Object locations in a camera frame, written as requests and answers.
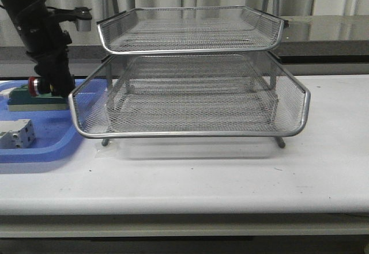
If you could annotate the silver mesh tray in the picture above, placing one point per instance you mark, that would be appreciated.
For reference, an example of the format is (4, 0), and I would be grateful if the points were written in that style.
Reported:
(248, 72)
(172, 30)
(192, 114)

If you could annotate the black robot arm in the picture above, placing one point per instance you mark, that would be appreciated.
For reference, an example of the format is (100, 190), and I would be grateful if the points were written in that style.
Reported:
(45, 41)

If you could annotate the green electrical switch block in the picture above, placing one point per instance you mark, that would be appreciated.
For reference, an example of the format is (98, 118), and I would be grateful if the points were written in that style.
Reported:
(20, 100)

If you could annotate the red emergency push button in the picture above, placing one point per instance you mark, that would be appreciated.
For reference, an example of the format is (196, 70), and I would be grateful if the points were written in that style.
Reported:
(38, 86)

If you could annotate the grey background counter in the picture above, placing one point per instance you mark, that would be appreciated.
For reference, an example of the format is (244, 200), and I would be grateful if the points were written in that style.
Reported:
(311, 45)

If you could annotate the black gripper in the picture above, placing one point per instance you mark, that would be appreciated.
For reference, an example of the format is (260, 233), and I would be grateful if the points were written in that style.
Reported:
(54, 67)

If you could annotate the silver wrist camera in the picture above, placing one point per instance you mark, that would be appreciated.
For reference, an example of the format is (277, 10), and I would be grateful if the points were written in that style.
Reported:
(83, 19)

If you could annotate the blue plastic tray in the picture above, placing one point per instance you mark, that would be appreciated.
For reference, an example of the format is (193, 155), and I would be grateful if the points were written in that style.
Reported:
(55, 135)

